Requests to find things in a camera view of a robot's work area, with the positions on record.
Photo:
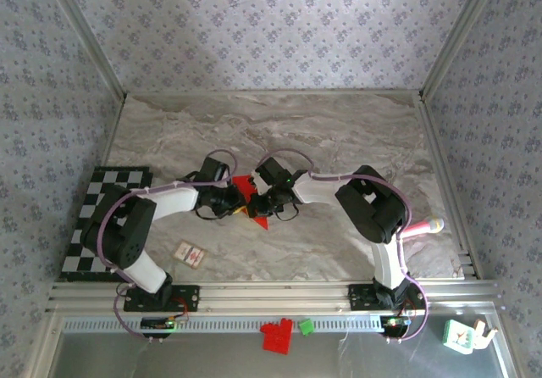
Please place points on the small printed playing card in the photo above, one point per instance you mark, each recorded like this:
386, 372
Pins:
189, 254

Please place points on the aluminium frame post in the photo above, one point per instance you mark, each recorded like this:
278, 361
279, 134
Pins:
90, 35
460, 35

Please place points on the beige wooden toy piece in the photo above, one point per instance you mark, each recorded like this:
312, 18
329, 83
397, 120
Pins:
485, 335

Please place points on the aluminium table side rail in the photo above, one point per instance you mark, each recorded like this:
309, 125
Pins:
112, 132
446, 183

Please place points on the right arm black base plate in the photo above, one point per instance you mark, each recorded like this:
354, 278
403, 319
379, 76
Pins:
360, 297

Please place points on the green toy brick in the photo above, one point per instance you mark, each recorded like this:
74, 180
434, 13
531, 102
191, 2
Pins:
306, 327

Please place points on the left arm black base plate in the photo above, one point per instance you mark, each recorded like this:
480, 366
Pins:
188, 297

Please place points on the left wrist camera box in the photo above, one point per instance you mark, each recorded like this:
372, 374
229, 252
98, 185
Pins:
214, 168

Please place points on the aluminium front rail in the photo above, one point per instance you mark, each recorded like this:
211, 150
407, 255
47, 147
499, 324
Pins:
275, 297

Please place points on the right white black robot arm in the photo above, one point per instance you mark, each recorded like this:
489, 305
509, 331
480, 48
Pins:
387, 263

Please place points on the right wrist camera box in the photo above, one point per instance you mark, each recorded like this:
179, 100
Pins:
273, 170

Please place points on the black white checkerboard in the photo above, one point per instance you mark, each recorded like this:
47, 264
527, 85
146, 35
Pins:
118, 177

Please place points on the steel sheet shelf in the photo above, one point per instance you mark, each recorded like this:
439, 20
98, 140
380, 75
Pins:
211, 357

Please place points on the red toy brick stack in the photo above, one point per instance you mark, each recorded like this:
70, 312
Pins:
277, 337

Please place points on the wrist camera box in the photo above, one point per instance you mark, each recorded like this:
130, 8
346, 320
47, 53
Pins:
273, 170
214, 168

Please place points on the red paper sheet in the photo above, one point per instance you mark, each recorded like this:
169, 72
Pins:
245, 184

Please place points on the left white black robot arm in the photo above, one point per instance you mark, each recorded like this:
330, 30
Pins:
144, 274

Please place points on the white green toy clock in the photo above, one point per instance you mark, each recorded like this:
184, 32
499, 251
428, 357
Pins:
458, 336

